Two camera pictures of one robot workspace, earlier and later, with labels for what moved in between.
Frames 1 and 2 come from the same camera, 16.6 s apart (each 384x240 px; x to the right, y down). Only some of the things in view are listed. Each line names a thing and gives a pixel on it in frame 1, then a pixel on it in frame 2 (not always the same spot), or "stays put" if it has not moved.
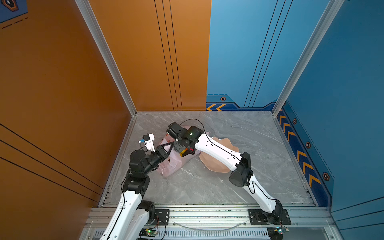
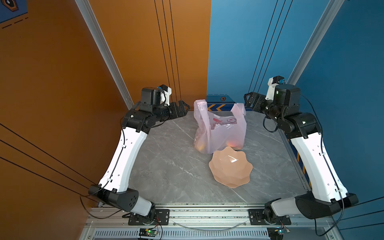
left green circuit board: x=149 y=232 stays put
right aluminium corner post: x=332 y=8 stays put
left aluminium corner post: x=87 y=12 stays put
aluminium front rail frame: x=217 y=223 stays put
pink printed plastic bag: x=172 y=164 to x=216 y=130
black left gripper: x=160 y=153 to x=175 y=114
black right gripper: x=176 y=146 to x=260 y=99
